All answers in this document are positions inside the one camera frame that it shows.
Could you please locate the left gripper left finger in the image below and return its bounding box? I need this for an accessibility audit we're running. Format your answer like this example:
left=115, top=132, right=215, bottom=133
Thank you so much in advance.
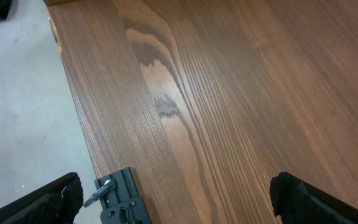
left=0, top=172, right=83, bottom=224

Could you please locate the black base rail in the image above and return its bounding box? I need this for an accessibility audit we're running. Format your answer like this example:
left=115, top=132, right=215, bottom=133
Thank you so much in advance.
left=94, top=167, right=152, bottom=224

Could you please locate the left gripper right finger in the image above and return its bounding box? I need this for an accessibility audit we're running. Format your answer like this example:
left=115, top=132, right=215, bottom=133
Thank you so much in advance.
left=269, top=172, right=358, bottom=224

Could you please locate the left grey clamp lever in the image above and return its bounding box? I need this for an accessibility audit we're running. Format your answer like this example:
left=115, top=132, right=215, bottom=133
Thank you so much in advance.
left=83, top=179, right=116, bottom=208

